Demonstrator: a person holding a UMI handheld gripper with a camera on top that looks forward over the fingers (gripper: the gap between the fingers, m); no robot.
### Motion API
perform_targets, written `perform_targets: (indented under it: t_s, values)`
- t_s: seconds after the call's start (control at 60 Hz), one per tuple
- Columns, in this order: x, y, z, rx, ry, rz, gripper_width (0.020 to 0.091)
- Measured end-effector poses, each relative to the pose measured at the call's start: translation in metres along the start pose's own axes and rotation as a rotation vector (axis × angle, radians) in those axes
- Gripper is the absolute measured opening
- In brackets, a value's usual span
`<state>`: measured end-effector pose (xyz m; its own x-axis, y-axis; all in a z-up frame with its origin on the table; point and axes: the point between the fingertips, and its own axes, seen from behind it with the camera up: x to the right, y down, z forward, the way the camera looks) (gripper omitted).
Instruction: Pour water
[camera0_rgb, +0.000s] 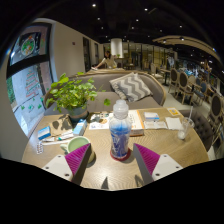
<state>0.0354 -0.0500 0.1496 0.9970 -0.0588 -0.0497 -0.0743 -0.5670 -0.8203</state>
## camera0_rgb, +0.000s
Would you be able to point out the light blue carton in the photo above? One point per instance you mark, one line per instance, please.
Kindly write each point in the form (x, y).
(80, 127)

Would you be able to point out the white ointment tube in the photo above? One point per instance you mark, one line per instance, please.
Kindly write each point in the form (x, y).
(60, 137)

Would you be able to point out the pill blister pack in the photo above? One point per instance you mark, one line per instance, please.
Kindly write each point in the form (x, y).
(40, 148)

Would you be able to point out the small blue and white box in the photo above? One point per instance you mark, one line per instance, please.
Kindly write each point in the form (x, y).
(44, 133)

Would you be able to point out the clear plastic cup with straw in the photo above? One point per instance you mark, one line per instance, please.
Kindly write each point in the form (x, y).
(185, 128)

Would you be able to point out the grey curved sofa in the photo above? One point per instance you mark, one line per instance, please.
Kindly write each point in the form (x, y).
(100, 80)

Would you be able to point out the green potted plant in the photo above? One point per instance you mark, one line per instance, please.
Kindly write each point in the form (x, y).
(71, 93)

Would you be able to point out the group of dining chairs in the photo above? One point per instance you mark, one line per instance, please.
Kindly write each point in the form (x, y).
(181, 81)

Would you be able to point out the yellow card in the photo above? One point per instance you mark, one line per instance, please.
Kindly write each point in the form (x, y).
(174, 111)

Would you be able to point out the grey chevron pillow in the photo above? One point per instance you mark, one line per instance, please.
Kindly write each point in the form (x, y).
(131, 87)

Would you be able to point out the person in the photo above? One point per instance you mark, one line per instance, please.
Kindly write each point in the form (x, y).
(108, 61)

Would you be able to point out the white paper napkin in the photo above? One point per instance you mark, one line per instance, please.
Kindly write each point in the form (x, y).
(174, 123)

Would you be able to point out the clear bottle with blue label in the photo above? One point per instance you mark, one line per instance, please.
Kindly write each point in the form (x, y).
(120, 133)

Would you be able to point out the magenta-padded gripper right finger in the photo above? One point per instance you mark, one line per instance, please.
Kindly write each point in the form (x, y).
(147, 159)

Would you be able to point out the light green mug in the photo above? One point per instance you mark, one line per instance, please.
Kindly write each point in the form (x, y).
(75, 143)

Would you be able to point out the group of ceiling lights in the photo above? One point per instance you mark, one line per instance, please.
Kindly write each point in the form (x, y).
(94, 5)

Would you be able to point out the flat white and blue box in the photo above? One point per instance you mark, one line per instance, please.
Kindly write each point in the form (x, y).
(151, 116)

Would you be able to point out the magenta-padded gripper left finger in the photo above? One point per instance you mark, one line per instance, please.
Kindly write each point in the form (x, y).
(77, 159)

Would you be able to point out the white sachet strip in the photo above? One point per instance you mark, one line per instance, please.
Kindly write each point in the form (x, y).
(155, 124)

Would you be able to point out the grey tufted chair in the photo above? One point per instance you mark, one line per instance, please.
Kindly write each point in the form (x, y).
(201, 128)

